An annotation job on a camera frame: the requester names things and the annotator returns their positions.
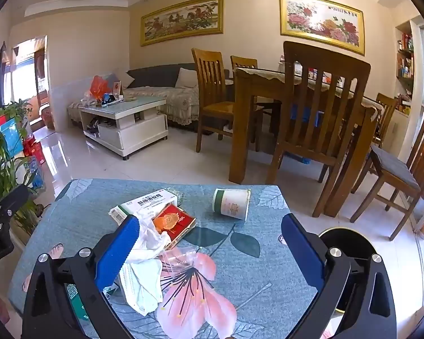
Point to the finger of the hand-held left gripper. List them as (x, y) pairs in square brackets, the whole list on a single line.
[(14, 197)]

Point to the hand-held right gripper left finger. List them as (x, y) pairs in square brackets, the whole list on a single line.
[(116, 254)]

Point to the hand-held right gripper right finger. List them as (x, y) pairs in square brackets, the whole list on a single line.
[(302, 250)]

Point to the black gold-rimmed trash bin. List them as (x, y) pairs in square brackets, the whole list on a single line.
[(346, 240)]

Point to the green white packet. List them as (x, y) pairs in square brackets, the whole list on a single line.
[(76, 300)]

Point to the clear plastic wrapper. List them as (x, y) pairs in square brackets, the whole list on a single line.
[(178, 257)]

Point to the white medicine box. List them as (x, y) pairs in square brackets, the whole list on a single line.
[(152, 201)]

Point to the red cigarette box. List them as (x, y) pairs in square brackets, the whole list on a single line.
[(173, 222)]

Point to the white green paper cup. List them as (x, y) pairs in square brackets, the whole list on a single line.
[(233, 204)]

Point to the tall green bamboo plant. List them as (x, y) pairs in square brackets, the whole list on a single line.
[(3, 173)]

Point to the pack of water bottles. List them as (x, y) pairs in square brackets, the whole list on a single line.
[(35, 174)]

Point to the red boxes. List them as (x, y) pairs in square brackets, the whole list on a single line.
[(33, 150)]

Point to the blue floral tablecloth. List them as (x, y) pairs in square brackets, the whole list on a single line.
[(233, 282)]

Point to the leafy green potted plant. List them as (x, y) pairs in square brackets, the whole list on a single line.
[(16, 111)]

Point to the grey seat cushion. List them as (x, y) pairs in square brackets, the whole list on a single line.
[(395, 169)]

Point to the blue plastic stool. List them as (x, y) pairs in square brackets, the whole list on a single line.
[(305, 114)]

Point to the orange plastic bag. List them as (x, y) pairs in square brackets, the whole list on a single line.
[(99, 86)]

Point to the white coffee table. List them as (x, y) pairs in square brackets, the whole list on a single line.
[(127, 113)]

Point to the grey white pillow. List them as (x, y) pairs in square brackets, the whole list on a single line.
[(124, 79)]

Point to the small wooden chair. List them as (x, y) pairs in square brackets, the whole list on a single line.
[(387, 109)]

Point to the wooden chair bare seat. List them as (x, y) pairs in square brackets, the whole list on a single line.
[(215, 107)]

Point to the wooden dining table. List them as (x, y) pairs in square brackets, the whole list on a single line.
[(247, 88)]

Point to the lace table cover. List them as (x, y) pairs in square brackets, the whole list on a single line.
[(268, 74)]

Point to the grey sofa with cover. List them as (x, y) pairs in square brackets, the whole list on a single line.
[(155, 74)]

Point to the large wooden slat-back chair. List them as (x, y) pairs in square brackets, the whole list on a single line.
[(325, 60)]

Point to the gold-framed peony painting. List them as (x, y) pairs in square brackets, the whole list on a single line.
[(318, 21)]

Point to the gold-framed horse painting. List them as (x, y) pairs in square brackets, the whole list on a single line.
[(180, 19)]

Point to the black wall television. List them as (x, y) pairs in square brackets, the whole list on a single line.
[(2, 77)]

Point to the wall niche shelf with goods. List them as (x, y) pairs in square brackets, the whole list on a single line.
[(405, 67)]

